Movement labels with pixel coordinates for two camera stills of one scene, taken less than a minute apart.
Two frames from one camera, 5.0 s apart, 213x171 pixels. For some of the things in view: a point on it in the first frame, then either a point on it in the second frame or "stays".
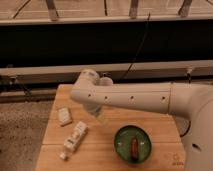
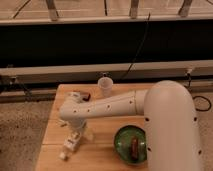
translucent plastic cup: [106, 81] stays
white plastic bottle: [74, 139] stays
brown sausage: [134, 148] stays
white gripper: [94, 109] → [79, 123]
